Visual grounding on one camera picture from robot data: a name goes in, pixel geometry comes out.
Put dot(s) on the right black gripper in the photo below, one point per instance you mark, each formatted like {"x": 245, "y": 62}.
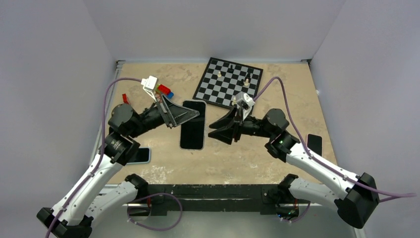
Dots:
{"x": 224, "y": 132}

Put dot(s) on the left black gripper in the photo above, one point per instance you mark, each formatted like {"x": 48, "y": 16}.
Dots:
{"x": 174, "y": 114}

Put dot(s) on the black phone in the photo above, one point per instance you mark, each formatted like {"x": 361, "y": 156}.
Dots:
{"x": 192, "y": 133}

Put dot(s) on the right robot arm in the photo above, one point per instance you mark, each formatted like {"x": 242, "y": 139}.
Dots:
{"x": 352, "y": 196}

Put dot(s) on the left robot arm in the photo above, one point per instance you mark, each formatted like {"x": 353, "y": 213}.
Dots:
{"x": 75, "y": 215}

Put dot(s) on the phone in pink case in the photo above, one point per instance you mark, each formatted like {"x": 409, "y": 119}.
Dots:
{"x": 315, "y": 143}

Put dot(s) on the colourful toy brick car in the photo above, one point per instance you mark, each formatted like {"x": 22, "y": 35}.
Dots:
{"x": 165, "y": 91}

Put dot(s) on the black grey chessboard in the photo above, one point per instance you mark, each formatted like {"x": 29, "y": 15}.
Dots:
{"x": 219, "y": 91}

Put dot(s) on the red toy brick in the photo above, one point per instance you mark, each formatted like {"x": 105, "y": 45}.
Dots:
{"x": 125, "y": 99}

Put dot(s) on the black chess piece right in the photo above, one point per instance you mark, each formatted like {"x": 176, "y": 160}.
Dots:
{"x": 248, "y": 75}

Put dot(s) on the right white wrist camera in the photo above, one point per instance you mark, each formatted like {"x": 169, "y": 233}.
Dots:
{"x": 244, "y": 102}

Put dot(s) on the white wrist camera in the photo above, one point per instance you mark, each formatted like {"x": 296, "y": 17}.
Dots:
{"x": 149, "y": 85}
{"x": 244, "y": 102}

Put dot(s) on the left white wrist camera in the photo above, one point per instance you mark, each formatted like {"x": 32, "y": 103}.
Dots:
{"x": 149, "y": 85}

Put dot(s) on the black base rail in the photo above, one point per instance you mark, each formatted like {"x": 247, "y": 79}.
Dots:
{"x": 265, "y": 199}

